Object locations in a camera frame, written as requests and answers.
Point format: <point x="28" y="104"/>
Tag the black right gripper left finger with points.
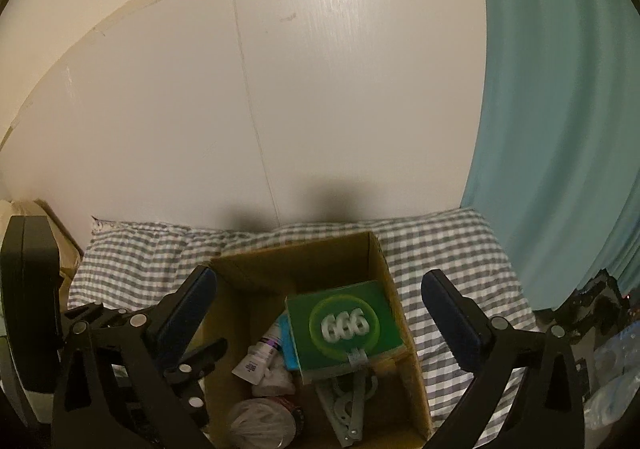
<point x="119" y="382"/>

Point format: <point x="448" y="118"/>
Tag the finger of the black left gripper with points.
<point x="195" y="363"/>

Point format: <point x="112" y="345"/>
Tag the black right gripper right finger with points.
<point x="547" y="409"/>

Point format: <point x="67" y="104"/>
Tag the white cream tube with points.
<point x="253" y="366"/>

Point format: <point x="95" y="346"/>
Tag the green white 999 medicine box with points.
<point x="341" y="330"/>

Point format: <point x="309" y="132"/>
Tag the crumpled clear plastic bag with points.
<point x="261" y="423"/>

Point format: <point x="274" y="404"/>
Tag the grey white checkered duvet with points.
<point x="411" y="306"/>

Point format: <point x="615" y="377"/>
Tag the open cardboard storage box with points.
<point x="251" y="292"/>

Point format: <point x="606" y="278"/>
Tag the grey plastic clip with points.
<point x="343" y="401"/>

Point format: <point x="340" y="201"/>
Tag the teal curtain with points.
<point x="556" y="162"/>

